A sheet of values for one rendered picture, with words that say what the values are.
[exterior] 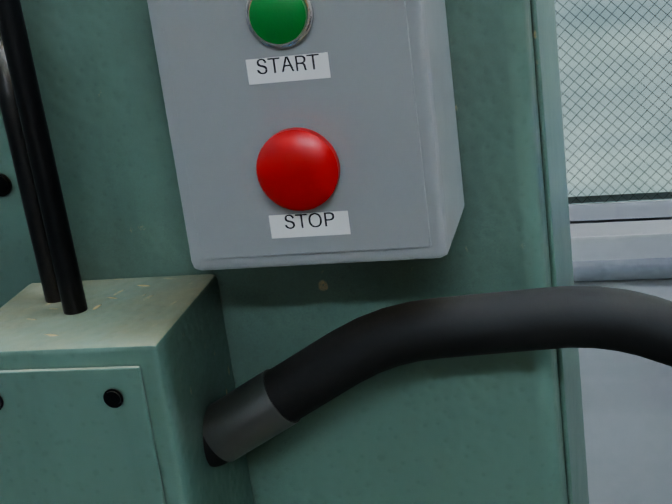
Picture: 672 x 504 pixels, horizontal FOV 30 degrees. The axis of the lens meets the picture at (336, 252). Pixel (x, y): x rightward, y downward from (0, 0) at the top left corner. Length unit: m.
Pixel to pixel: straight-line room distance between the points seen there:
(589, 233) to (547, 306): 1.47
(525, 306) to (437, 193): 0.06
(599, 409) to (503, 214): 1.54
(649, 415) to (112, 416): 1.61
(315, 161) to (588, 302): 0.12
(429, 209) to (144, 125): 0.14
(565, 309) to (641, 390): 1.55
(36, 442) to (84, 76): 0.15
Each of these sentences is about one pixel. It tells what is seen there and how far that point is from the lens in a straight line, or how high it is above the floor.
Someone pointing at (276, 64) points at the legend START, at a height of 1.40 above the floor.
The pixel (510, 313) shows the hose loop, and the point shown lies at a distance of 0.47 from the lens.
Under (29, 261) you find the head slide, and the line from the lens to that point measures 0.62.
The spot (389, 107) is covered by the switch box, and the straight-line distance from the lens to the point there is 0.44.
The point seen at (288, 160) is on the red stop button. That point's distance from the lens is 0.44.
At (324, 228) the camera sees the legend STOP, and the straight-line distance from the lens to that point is 0.45.
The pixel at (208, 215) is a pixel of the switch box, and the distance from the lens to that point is 0.46.
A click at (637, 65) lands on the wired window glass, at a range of 1.93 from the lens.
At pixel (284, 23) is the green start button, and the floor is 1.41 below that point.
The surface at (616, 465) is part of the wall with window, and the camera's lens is 2.08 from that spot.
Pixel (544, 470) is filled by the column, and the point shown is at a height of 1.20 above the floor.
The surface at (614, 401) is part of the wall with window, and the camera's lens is 2.03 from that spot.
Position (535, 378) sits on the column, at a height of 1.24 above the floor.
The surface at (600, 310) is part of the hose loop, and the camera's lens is 0.47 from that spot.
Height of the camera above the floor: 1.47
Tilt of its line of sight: 18 degrees down
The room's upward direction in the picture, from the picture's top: 8 degrees counter-clockwise
